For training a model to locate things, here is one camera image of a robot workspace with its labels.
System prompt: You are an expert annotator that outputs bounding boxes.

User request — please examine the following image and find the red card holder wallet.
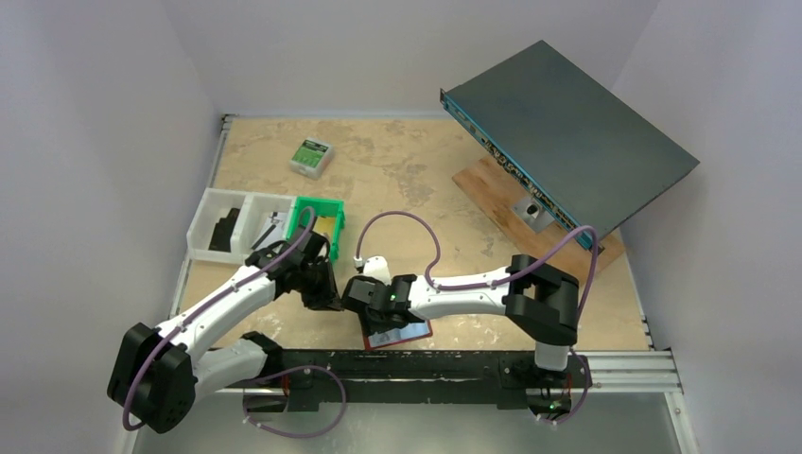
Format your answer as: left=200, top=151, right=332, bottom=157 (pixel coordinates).
left=360, top=318, right=433, bottom=350

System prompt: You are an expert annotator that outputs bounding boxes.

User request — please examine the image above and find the grey card black stripe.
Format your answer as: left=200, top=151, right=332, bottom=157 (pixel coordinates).
left=251, top=211, right=287, bottom=251

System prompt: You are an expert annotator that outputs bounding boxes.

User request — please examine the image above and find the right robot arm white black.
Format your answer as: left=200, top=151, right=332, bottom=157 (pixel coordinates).
left=341, top=254, right=580, bottom=372

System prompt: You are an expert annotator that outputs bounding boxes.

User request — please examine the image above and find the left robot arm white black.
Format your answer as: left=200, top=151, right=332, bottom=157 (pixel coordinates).
left=107, top=231, right=340, bottom=433

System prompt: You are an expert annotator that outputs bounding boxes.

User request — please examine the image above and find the green plastic bin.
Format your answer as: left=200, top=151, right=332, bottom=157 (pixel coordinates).
left=285, top=196, right=346, bottom=262

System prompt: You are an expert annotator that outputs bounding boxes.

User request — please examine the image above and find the white plastic bin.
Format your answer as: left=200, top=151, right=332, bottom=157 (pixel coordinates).
left=186, top=188, right=296, bottom=265

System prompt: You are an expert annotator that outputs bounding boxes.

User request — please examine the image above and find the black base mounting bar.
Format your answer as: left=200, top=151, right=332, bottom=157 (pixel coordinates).
left=233, top=332, right=593, bottom=417

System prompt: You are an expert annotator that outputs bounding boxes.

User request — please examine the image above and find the black part in bin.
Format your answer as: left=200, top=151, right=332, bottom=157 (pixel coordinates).
left=208, top=208, right=240, bottom=253

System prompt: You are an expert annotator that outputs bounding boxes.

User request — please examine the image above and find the small green labelled box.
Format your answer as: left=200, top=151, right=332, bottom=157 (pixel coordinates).
left=288, top=137, right=335, bottom=180

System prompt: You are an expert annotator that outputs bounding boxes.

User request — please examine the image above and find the wooden board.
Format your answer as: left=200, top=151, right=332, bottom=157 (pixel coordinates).
left=452, top=156, right=625, bottom=284

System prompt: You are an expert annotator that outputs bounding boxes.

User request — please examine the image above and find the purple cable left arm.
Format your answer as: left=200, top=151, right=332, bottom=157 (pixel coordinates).
left=121, top=206, right=319, bottom=432

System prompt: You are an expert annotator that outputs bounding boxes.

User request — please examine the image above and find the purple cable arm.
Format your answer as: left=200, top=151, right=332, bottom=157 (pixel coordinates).
left=354, top=210, right=601, bottom=323
left=121, top=206, right=319, bottom=432

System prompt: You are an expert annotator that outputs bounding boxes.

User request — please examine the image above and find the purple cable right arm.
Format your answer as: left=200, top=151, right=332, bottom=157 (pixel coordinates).
left=354, top=210, right=601, bottom=323

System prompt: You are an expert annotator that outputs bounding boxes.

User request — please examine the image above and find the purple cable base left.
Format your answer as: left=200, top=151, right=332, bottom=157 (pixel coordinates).
left=241, top=365, right=348, bottom=440

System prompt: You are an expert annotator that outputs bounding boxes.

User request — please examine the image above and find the purple cable base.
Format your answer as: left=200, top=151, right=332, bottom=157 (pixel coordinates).
left=241, top=365, right=348, bottom=440
left=533, top=350, right=597, bottom=428

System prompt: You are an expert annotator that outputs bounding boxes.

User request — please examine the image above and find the metal bracket with knob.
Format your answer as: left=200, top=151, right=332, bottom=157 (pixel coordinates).
left=513, top=196, right=554, bottom=234

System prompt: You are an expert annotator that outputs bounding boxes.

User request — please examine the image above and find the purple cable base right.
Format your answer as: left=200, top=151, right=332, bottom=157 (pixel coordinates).
left=533, top=350, right=597, bottom=428

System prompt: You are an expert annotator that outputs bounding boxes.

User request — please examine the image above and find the dark network switch box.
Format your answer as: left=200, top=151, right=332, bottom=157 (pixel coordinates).
left=439, top=41, right=699, bottom=250

